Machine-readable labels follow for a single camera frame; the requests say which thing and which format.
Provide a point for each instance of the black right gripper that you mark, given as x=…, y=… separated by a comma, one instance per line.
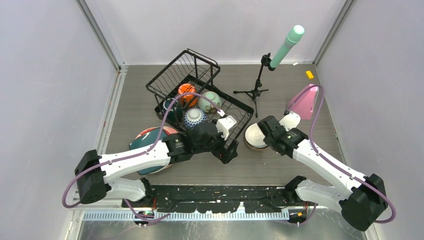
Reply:
x=267, y=141

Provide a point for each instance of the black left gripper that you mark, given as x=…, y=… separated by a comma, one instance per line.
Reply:
x=224, y=154

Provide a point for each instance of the white blue-rimmed bowl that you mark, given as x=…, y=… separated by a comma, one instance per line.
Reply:
x=254, y=129

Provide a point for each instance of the red patterned bowl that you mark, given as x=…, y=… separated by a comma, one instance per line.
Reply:
x=193, y=117

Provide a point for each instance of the light green bowl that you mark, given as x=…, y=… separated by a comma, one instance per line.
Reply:
x=205, y=104

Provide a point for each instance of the orange mug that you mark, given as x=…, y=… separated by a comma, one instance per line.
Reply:
x=188, y=100

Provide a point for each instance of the dark green mug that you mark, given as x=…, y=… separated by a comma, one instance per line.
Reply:
x=175, y=112

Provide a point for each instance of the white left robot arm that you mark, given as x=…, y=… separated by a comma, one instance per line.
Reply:
x=98, y=176

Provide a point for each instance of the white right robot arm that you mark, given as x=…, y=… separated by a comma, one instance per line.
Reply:
x=360, y=199

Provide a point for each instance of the brown striped bowl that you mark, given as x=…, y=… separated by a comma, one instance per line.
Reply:
x=254, y=142

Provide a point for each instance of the pink wedge object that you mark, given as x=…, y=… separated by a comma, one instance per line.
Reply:
x=304, y=102

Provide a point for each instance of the pink round plate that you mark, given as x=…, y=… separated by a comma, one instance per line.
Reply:
x=170, y=130

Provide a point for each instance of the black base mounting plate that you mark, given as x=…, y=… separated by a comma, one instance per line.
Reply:
x=218, y=199

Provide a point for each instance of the teal square plate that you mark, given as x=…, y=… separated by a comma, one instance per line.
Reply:
x=145, y=139

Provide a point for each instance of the red round plate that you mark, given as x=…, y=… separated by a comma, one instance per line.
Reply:
x=145, y=131

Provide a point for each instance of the yellow small block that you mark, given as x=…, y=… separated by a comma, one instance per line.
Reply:
x=309, y=75

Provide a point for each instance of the black mini tripod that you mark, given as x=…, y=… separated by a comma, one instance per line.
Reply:
x=256, y=91

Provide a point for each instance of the mint green microphone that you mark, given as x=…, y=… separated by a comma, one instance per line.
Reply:
x=291, y=39

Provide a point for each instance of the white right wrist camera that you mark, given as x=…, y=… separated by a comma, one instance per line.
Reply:
x=290, y=121

